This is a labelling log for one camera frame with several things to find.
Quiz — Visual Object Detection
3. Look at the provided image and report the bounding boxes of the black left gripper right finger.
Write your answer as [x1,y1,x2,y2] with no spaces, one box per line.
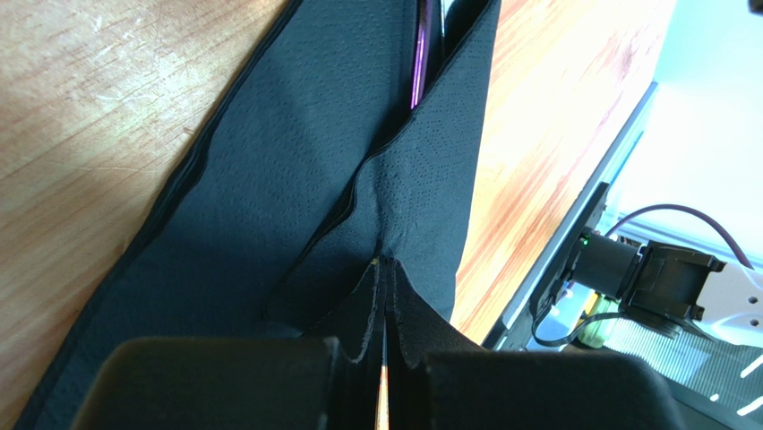
[384,259,685,429]

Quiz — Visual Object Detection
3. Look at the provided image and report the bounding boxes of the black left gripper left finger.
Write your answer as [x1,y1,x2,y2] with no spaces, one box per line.
[73,259,385,429]

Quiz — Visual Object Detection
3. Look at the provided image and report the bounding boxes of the black paper napkin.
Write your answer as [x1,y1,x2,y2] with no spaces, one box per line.
[16,1,501,429]

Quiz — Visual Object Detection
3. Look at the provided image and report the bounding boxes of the purple metallic spoon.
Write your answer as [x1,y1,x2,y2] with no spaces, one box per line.
[410,0,433,109]

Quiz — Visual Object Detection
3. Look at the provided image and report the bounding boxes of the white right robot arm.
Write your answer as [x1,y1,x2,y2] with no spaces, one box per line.
[567,233,762,348]

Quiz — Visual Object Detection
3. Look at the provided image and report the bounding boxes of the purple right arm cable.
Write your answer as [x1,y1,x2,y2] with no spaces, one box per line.
[604,203,755,270]

